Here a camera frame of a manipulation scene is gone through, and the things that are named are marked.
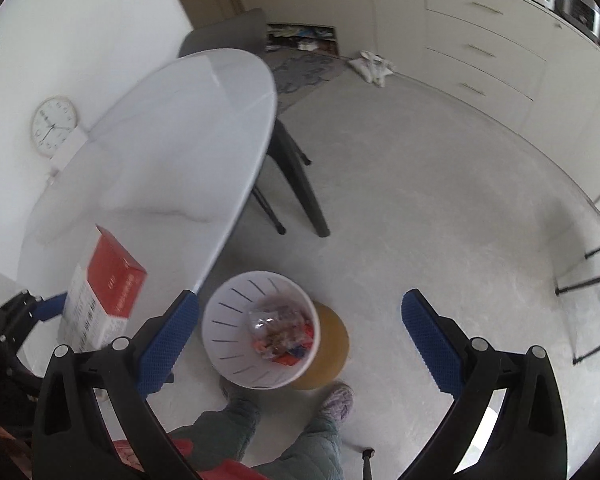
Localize green quilted pants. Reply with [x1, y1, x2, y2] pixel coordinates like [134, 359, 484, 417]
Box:
[167, 392, 345, 480]

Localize open shoe shelf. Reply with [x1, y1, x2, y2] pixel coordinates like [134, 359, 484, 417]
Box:
[266, 22, 340, 56]

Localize red floral clothing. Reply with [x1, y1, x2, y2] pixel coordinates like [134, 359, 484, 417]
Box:
[112, 437, 266, 480]

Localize red and white box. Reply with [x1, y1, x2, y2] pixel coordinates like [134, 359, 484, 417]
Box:
[57, 224, 148, 353]

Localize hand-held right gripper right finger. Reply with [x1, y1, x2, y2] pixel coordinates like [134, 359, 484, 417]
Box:
[395, 288, 568, 480]

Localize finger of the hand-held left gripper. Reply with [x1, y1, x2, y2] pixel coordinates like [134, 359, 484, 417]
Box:
[0, 290, 70, 342]

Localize round wall clock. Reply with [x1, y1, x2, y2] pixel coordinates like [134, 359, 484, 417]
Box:
[30, 96, 79, 157]

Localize white bags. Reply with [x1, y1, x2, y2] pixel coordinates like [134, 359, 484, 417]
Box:
[347, 50, 398, 86]

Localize wooden stool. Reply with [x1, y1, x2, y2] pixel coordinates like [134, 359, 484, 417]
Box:
[290, 301, 351, 391]

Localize white slotted trash basket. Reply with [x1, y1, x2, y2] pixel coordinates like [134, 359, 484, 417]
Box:
[201, 271, 322, 391]

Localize black table leg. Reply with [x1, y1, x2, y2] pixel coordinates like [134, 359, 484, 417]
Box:
[266, 117, 331, 238]

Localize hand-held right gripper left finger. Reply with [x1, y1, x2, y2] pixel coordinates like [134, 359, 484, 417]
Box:
[32, 288, 201, 480]

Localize grey fuzzy slipper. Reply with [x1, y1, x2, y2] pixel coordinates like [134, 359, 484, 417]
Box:
[320, 382, 355, 423]
[220, 379, 253, 403]

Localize black metal rack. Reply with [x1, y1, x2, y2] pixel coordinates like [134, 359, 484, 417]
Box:
[555, 234, 600, 366]

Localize grey chair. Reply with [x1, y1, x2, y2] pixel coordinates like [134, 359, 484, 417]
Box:
[177, 8, 312, 235]

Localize silver toaster oven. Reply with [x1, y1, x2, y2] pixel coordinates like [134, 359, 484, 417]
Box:
[562, 0, 600, 43]

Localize cream drawer cabinet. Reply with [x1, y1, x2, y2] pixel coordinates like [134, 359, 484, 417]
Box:
[420, 0, 600, 131]

